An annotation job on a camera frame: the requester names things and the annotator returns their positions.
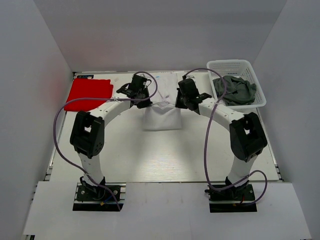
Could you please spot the white t-shirt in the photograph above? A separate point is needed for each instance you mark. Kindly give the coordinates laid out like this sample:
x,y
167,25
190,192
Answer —
x,y
163,115

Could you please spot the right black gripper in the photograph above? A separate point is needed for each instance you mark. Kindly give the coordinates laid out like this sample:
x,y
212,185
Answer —
x,y
179,103

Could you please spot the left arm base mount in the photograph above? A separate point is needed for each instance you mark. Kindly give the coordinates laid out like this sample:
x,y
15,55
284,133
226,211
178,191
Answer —
x,y
97,199

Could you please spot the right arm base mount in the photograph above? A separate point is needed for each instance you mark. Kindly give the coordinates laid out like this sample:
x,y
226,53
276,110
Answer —
x,y
232,200

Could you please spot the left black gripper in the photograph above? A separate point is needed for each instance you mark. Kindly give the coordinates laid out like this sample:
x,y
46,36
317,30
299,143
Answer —
x,y
146,104

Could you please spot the white plastic basket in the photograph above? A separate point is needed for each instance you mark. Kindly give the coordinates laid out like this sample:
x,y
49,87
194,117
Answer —
x,y
240,68

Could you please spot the dark grey t-shirt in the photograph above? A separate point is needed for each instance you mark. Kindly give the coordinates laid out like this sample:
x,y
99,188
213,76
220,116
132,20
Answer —
x,y
239,91

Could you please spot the folded red t-shirt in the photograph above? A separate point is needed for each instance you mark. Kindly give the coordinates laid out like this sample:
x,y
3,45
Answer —
x,y
88,88

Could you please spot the blue label sticker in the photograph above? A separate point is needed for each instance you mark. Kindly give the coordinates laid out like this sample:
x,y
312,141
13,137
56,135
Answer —
x,y
87,76

